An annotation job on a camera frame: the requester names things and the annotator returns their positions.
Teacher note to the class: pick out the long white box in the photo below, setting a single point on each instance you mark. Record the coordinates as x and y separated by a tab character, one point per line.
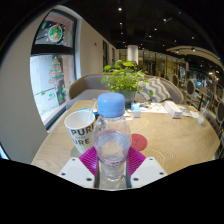
173	109

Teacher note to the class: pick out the white mug with black lettering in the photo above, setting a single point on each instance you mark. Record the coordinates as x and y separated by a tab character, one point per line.
80	131

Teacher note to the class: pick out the flat round red coaster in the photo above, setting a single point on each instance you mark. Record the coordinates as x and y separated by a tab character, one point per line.
139	142

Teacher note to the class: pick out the group of round-backed chairs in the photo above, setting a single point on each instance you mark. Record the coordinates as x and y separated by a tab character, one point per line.
190	87

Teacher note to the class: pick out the window with festive decals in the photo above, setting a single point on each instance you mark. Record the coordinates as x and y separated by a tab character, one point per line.
50	86

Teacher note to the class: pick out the group of ceiling lights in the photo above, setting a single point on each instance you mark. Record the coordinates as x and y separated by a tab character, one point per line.
120	9

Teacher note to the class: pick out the white and blue leaflets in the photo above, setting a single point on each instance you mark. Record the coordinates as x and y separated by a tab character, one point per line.
191	112

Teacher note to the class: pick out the white round column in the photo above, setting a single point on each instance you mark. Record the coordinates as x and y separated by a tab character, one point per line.
132	53

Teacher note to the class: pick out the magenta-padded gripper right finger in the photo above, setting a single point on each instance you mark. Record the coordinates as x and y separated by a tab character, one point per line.
137	161

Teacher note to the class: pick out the small light blue carton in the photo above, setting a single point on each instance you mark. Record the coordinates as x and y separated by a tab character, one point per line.
135	110

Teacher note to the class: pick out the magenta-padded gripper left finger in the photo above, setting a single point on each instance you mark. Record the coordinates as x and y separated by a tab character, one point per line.
87	161

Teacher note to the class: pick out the grey white chevron pillow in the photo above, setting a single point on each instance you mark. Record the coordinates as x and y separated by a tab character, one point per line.
158	89

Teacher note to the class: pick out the clear blue-capped water bottle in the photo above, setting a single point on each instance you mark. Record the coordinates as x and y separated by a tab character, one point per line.
111	143

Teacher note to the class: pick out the green potted plant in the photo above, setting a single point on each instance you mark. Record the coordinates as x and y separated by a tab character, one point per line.
123	78

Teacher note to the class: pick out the grey curved sofa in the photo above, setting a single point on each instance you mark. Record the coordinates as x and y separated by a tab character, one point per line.
86	86

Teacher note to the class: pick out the illustrated paper sheet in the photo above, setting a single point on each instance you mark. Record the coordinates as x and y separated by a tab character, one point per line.
155	107

